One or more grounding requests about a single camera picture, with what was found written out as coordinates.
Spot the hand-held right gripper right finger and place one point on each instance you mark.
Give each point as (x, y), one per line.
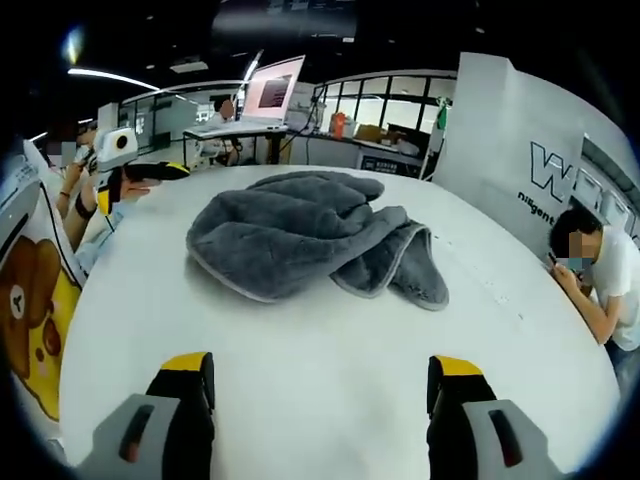
(450, 420)

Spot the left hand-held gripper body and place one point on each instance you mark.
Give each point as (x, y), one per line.
(112, 150)

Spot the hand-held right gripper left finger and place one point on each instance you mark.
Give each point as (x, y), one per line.
(185, 415)

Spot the grey towel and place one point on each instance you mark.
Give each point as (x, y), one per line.
(300, 220)

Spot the person's left hand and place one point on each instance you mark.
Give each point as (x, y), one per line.
(134, 191)

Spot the dark wristband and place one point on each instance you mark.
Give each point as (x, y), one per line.
(85, 206)

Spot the long ceiling light strip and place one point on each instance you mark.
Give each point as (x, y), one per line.
(110, 76)

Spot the white worn chest device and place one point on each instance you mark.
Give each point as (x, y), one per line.
(17, 210)

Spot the white standing desk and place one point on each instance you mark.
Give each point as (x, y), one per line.
(235, 129)

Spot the white table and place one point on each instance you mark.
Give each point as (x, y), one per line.
(325, 390)

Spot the large display screen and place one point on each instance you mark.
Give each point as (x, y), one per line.
(272, 92)

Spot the low grey cabinet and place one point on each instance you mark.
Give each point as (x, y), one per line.
(325, 155)

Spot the orange container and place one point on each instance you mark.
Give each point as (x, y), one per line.
(339, 125)

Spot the hanging ceiling display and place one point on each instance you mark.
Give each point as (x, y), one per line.
(285, 20)

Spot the cardboard box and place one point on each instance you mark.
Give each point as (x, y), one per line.
(370, 132)

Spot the group of white storage boxes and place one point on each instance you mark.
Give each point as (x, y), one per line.
(612, 205)

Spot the white lettered partition panel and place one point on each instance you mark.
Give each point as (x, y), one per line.
(490, 150)

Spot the green hanging item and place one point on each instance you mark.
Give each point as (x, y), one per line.
(443, 117)

